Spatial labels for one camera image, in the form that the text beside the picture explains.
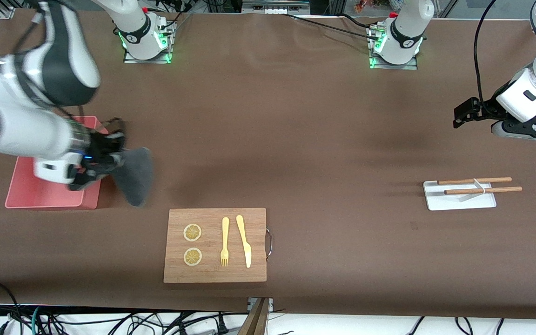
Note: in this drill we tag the white rack base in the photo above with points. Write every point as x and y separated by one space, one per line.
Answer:
440 202

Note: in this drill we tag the yellow lemon slice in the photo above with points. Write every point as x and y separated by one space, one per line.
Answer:
192 257
192 232

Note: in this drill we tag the aluminium profile corner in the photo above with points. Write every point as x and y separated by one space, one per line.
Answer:
5 11

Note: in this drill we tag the wooden cutting board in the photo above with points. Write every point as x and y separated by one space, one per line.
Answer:
212 274

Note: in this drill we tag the black power plug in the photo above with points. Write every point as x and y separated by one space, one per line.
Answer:
222 328

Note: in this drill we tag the wooden beam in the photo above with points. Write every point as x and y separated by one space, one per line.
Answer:
255 321

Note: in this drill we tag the yellow plastic fork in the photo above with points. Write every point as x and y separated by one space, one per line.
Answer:
225 232

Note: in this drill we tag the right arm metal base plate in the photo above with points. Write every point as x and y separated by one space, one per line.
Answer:
147 61

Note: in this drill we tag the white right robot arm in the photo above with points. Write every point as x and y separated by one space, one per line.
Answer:
16 125

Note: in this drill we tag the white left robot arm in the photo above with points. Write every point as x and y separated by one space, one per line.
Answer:
407 32

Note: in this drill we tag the yellow plastic knife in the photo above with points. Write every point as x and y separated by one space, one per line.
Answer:
244 242

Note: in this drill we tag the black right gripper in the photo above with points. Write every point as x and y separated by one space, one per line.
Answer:
102 146

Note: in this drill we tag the grey and pink cloth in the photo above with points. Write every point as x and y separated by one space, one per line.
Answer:
135 179

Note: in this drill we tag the colourful background item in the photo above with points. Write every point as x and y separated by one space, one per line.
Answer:
361 5

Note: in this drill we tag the pink plastic bin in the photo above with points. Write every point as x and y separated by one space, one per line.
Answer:
40 195

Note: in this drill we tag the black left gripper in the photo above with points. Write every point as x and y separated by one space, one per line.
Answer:
484 110

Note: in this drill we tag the white rubber band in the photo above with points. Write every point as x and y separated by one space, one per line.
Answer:
479 185

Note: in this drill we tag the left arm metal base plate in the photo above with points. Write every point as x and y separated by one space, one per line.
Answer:
407 67

